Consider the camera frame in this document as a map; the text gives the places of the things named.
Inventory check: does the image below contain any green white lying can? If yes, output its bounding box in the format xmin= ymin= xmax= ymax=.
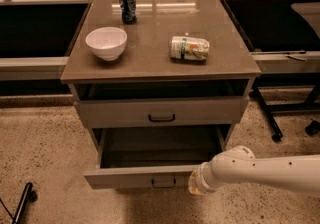
xmin=169 ymin=36 xmax=210 ymax=61

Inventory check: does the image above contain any black chair base right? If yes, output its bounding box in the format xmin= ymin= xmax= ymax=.
xmin=305 ymin=120 xmax=320 ymax=136

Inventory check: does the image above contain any grey drawer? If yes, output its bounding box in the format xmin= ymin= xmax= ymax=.
xmin=75 ymin=97 xmax=248 ymax=128
xmin=84 ymin=124 xmax=233 ymax=189

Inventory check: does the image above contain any black stand leg left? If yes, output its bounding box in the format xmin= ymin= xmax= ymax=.
xmin=0 ymin=182 xmax=38 ymax=224

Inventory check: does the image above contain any white ceramic bowl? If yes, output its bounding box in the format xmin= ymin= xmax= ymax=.
xmin=85 ymin=27 xmax=127 ymax=61

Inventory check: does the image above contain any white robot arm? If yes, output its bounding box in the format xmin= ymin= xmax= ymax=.
xmin=188 ymin=146 xmax=320 ymax=197

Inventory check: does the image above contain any grey drawer cabinet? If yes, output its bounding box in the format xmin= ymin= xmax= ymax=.
xmin=61 ymin=0 xmax=260 ymax=146

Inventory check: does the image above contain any dark blue soda can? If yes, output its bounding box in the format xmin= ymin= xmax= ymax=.
xmin=119 ymin=0 xmax=136 ymax=24

